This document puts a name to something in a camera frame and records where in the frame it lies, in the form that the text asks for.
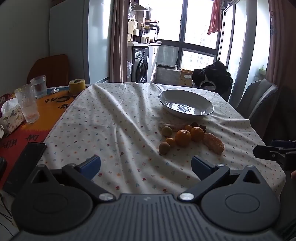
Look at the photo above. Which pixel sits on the dark red fruit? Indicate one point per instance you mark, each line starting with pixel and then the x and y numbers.
pixel 194 124
pixel 203 127

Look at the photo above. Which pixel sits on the clear glass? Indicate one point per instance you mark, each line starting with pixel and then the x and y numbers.
pixel 27 102
pixel 40 87

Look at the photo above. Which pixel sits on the white plastic bag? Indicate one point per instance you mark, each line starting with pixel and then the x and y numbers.
pixel 129 71

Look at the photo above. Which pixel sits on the cardboard box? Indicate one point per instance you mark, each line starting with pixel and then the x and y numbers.
pixel 186 78

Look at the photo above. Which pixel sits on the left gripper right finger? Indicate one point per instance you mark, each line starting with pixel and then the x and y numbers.
pixel 211 176

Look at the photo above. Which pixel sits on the orange cat placemat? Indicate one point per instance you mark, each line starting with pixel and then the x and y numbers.
pixel 50 109

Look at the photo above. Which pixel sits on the white ceramic bowl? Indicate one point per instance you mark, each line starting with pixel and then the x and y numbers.
pixel 185 104

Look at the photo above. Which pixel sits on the black phone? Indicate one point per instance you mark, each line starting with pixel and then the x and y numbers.
pixel 23 167

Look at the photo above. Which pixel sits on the pink curtain right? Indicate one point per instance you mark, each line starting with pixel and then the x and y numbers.
pixel 281 62

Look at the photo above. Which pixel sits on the red hanging towel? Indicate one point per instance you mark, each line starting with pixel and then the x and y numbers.
pixel 216 18

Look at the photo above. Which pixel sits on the grey leather chair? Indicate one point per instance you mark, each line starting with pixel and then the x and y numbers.
pixel 257 104

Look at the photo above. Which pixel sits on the peeled orange mandarin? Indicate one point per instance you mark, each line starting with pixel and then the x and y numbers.
pixel 213 143

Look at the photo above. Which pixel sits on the clear glass near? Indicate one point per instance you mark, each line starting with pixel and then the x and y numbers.
pixel 27 102

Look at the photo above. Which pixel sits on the person's right hand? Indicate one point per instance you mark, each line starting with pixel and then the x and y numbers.
pixel 293 175

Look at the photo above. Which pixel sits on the black clothing on chair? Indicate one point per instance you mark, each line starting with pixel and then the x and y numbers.
pixel 215 78

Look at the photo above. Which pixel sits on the white refrigerator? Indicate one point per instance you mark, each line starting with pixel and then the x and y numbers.
pixel 81 29

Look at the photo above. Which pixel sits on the white kitchen cabinet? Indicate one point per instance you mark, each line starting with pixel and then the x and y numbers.
pixel 152 63

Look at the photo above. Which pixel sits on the grey washing machine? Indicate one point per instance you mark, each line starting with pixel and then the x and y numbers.
pixel 140 57

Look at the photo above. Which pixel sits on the floral tissue box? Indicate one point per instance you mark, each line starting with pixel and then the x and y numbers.
pixel 12 116

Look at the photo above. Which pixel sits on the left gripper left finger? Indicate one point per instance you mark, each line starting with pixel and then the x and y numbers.
pixel 80 176

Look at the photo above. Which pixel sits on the small kumquat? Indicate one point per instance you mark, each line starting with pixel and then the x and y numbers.
pixel 188 128
pixel 171 141

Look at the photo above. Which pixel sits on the brown curtain left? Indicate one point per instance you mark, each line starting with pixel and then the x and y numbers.
pixel 118 43

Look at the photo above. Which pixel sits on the yellow tape roll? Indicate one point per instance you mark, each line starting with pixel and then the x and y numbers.
pixel 76 86

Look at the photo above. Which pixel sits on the clear glass far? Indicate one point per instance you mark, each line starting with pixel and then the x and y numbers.
pixel 40 87

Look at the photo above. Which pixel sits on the floral white tablecloth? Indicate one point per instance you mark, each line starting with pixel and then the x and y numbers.
pixel 120 124

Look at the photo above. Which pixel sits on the black kitchen shelf rack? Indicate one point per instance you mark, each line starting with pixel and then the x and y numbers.
pixel 151 30

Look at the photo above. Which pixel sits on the large orange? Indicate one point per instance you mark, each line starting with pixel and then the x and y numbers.
pixel 183 138

